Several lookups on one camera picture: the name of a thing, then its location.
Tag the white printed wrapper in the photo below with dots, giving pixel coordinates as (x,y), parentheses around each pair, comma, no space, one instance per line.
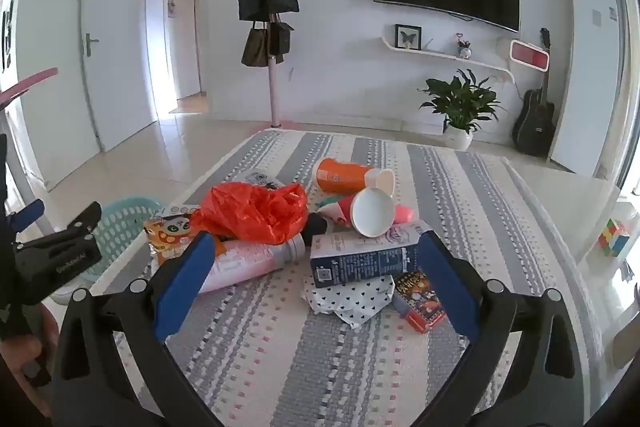
(262,179)

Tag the black acoustic guitar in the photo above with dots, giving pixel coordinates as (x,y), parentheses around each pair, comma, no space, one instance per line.
(536,119)

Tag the white curved wall shelf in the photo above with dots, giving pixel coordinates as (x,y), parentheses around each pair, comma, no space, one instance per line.
(450,57)

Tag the colourful puzzle cube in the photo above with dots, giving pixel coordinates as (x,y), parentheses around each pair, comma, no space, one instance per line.
(614,237)

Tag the potted green plant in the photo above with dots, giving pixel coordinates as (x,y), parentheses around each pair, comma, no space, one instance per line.
(462,107)

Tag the framed butterfly picture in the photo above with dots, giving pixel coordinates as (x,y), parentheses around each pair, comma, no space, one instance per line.
(408,38)

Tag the orange panda snack packet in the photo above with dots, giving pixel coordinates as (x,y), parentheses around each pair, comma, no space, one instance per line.
(167,234)

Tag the teal wrapper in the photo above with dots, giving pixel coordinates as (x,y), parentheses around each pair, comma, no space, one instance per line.
(327,203)

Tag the dark handbag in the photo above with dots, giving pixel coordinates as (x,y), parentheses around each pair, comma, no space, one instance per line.
(282,42)

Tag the brown handbag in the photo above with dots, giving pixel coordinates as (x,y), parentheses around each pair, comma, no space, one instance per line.
(255,47)

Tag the white polka dot wrapper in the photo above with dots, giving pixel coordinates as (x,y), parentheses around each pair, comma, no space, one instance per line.
(350,302)

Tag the white red paper cup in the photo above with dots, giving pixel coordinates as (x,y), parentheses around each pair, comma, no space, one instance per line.
(372,212)

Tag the orange paper cup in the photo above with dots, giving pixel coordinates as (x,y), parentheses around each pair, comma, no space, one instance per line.
(345,174)

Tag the person's left hand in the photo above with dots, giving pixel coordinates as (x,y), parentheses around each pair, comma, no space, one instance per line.
(20,362)

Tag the teal plastic basket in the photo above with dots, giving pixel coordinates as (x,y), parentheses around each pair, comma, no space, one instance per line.
(125,219)

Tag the pink snack packet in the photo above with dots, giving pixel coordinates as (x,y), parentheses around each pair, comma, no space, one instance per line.
(405,213)

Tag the small figurine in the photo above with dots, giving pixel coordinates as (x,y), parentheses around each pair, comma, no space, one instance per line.
(464,49)

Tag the orange plastic bag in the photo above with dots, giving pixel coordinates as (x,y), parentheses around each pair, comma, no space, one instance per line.
(255,212)

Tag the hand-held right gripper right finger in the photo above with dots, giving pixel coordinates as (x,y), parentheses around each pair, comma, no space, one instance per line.
(445,289)

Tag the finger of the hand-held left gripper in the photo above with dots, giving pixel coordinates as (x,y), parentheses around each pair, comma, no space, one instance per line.
(80,224)
(27,214)

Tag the pink coat rack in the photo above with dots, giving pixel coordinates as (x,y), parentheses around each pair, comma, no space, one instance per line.
(274,92)

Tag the pink white bottle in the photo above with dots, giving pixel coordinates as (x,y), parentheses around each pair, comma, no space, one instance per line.
(250,259)

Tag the red card box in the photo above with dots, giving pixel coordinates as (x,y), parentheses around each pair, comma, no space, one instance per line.
(417,302)

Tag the red white wall box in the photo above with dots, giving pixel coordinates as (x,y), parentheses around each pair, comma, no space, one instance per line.
(530,55)

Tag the white door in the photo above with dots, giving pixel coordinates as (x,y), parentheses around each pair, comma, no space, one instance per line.
(120,47)

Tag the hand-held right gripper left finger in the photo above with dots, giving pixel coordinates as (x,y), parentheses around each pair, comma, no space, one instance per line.
(182,284)

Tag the black framed wall picture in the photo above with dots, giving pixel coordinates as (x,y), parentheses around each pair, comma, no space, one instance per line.
(6,37)

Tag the pink round stand table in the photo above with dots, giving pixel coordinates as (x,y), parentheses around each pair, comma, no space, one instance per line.
(25,82)

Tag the navy milk carton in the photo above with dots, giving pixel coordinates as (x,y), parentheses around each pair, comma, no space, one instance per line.
(360,259)

